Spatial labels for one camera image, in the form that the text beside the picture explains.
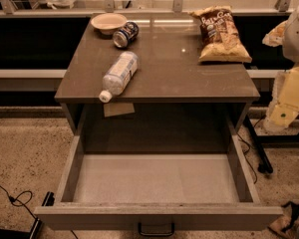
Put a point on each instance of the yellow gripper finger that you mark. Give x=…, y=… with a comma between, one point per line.
x=284, y=107
x=275, y=36

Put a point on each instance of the clear plastic water bottle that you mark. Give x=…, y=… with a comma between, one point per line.
x=118, y=76

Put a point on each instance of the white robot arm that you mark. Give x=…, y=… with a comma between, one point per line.
x=290, y=42

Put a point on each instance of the grey cabinet with top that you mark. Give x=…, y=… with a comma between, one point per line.
x=181, y=105

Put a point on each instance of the open grey top drawer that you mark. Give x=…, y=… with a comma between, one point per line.
x=192, y=191

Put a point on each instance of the yellow chip bag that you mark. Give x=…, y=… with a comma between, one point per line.
x=219, y=36

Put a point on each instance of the black stand leg right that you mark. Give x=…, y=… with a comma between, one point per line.
x=264, y=165

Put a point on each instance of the person's tan shoe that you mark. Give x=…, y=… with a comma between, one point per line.
x=287, y=227

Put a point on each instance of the blue soda can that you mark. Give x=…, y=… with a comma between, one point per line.
x=125, y=35

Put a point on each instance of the white paper bowl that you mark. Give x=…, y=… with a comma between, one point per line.
x=108, y=23

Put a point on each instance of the paper tag under tabletop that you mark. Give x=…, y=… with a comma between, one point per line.
x=118, y=109

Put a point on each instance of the black drawer handle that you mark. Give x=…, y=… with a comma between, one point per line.
x=155, y=232

